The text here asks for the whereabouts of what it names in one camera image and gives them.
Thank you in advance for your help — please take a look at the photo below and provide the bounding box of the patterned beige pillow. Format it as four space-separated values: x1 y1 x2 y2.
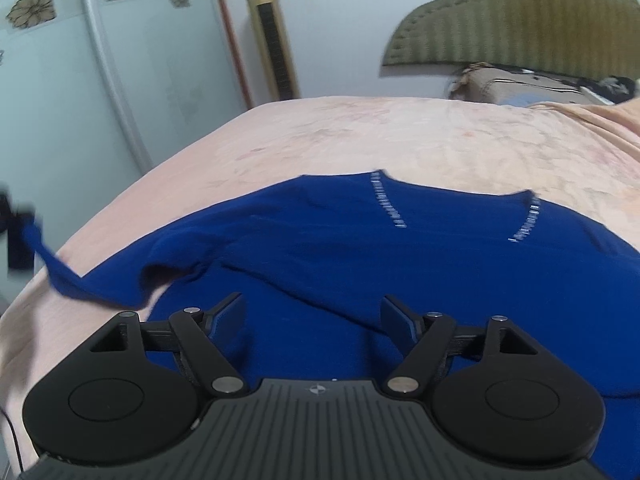
448 63 639 107

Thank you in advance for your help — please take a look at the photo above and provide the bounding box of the blue beaded sweater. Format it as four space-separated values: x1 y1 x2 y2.
24 171 639 479

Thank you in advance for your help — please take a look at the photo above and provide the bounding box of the pink floral bed sheet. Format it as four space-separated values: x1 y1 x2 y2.
0 95 640 476

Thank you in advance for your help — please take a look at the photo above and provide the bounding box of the gold tower fan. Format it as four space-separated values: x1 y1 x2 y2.
246 0 300 101

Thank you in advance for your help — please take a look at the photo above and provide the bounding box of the green quilted headboard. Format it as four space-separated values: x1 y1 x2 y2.
383 0 639 80

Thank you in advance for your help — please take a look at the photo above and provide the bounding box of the orange blanket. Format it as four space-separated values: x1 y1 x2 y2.
532 98 640 162

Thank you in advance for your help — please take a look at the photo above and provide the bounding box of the white floral wardrobe door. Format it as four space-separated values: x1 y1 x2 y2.
1 0 246 247

